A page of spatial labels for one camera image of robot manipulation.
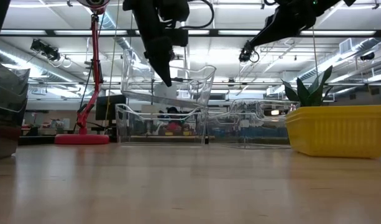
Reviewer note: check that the white ceiling vent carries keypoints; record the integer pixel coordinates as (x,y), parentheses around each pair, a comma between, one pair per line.
(345,46)

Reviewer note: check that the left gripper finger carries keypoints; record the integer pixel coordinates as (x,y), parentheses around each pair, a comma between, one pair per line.
(160,59)

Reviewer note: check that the black overhead camera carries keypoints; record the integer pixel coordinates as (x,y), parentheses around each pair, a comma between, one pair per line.
(247,53)

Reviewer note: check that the artificial plant in white pot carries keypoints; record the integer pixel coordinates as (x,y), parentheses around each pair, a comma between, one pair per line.
(303,93)

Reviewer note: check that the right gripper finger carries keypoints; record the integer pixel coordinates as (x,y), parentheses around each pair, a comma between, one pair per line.
(260,38)

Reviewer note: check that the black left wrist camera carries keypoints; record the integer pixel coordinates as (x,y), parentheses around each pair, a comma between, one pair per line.
(174,11)

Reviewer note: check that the person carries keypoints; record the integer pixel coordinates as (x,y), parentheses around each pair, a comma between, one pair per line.
(174,127)

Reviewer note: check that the overhead light bar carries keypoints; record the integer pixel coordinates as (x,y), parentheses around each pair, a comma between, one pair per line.
(84,32)

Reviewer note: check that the yellow plastic basket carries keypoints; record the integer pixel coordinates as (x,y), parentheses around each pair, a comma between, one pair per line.
(333,112)
(333,140)

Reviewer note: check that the clear plastic basket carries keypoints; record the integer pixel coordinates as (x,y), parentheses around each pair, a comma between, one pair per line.
(131,124)
(205,77)
(258,124)

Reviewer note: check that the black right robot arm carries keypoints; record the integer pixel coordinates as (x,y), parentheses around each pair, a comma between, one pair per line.
(345,2)

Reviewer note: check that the red desk lamp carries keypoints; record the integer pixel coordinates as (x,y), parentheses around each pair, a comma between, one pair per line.
(81,139)

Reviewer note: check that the black ceiling-mounted device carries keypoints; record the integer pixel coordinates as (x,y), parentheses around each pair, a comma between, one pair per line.
(367,56)
(45,49)

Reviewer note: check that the dark background monitor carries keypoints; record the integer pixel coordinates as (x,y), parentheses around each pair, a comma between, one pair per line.
(111,107)

